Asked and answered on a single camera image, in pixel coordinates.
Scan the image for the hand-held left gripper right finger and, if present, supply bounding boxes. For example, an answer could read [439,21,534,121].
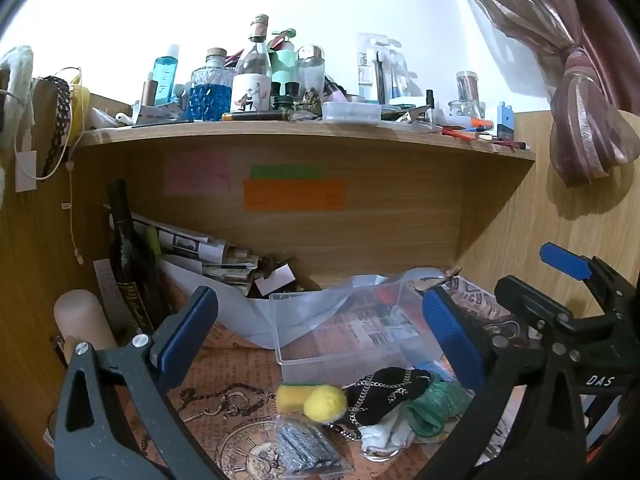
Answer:
[421,287,587,480]

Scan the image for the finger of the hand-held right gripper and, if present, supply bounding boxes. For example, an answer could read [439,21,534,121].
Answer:
[539,242,632,311]
[494,274,577,332]

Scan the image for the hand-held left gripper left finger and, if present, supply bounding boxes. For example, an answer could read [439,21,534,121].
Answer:
[54,286,221,480]

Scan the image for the green knitted cloth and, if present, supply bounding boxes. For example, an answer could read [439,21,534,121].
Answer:
[402,379,474,437]

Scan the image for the black sock with chain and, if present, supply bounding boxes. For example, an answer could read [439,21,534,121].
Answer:
[344,367,432,427]

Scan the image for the clear plastic storage box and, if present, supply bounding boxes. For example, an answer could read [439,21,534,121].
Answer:
[269,275,453,387]

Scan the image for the yellow sponge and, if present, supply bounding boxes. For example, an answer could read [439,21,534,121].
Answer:
[276,383,312,416]

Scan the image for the yellow fuzzy ball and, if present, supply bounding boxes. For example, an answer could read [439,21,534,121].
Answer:
[303,384,348,422]

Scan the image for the clear plastic bag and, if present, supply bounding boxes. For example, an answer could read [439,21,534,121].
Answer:
[159,255,451,351]

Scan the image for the stack of papers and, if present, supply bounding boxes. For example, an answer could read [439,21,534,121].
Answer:
[102,204,262,297]

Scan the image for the vintage printed paper mat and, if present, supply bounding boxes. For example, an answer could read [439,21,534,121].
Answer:
[165,275,531,480]

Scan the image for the dark wine bottle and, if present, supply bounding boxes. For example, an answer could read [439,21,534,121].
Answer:
[106,178,168,333]

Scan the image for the small white box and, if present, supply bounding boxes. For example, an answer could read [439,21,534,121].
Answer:
[254,262,297,297]

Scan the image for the wooden shelf unit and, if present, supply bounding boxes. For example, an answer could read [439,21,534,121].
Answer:
[0,77,640,480]

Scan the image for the blue and black small box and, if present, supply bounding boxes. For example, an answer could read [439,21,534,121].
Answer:
[496,102,516,142]

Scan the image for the pink sticky note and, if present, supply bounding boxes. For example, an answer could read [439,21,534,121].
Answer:
[163,150,232,197]

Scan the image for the clear bag of dark items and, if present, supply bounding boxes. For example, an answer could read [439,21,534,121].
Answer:
[273,416,357,477]

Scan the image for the orange sticky note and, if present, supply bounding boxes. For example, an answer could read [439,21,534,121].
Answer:
[243,178,347,212]

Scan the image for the green sticky note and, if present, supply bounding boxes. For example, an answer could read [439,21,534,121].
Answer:
[250,164,326,180]

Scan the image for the small glass jar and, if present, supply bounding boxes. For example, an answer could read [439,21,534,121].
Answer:
[455,71,482,105]

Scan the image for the brown shiny curtain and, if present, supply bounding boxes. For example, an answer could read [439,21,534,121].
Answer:
[444,0,640,189]

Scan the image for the white paper tag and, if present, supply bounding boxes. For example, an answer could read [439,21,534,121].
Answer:
[14,150,38,193]

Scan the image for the black lace ribbon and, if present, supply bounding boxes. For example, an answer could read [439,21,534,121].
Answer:
[40,76,72,179]

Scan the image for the glass bottle of blue beads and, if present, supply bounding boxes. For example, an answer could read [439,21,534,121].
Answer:
[189,48,236,122]

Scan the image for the yellow round object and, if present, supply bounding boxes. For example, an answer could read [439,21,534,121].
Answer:
[69,85,92,147]

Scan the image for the flat clear plastic case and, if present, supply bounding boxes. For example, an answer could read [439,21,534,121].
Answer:
[322,101,383,122]

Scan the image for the tall blue liquid bottle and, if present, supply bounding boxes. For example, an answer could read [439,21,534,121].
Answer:
[152,44,182,107]

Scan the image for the clear blister package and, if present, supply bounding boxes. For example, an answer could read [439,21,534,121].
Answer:
[355,33,418,103]

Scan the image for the clear glass bottle with cork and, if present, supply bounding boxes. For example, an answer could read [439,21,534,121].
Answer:
[231,14,274,113]

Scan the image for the mint green pump bottle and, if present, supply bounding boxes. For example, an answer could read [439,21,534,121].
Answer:
[269,29,299,97]

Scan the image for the clear glass jar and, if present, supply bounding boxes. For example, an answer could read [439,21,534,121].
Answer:
[296,44,327,103]

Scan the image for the white fluffy cloth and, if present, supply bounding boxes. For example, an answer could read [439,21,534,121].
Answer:
[0,45,35,133]

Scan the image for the beige cord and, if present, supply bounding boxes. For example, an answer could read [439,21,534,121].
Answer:
[64,160,85,266]

